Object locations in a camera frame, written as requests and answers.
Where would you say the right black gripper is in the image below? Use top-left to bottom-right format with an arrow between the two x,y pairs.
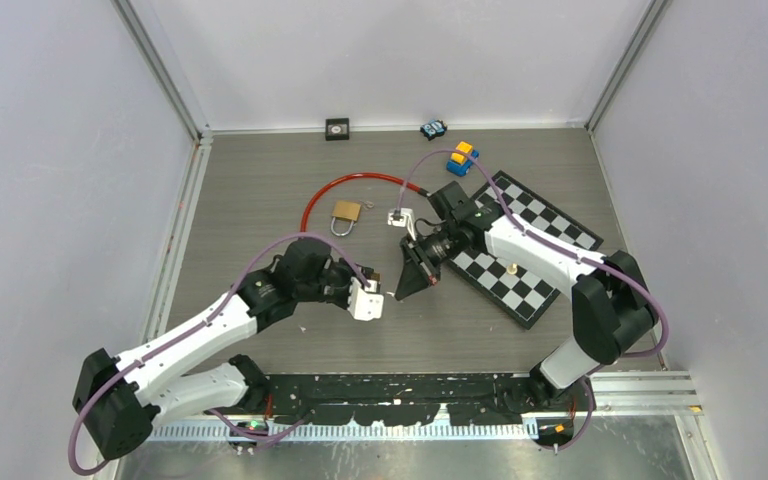
397,222 -> 463,300

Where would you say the red cable lock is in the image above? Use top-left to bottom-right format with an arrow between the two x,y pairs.
298,171 -> 404,231

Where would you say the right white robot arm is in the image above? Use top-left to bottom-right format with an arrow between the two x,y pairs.
394,181 -> 666,412

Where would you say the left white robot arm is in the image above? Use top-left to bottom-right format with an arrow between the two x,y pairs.
70,233 -> 383,462

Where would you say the large brass padlock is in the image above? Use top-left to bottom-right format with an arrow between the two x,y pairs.
330,200 -> 362,237

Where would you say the black white chessboard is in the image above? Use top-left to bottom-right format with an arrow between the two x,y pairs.
446,170 -> 603,330

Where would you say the yellow blue toy car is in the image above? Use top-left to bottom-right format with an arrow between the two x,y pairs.
446,141 -> 480,177

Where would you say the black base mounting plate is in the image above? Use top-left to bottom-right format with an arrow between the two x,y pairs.
203,372 -> 597,429

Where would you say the black square box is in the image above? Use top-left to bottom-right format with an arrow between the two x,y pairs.
324,117 -> 350,141

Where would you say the small blue toy car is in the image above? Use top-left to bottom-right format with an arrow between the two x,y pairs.
419,119 -> 448,141

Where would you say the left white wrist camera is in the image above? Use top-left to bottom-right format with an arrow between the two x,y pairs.
347,278 -> 384,321

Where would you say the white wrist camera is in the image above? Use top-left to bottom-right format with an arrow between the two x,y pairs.
347,278 -> 384,321
387,208 -> 418,245

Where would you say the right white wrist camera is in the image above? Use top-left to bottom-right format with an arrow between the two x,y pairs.
387,208 -> 418,245

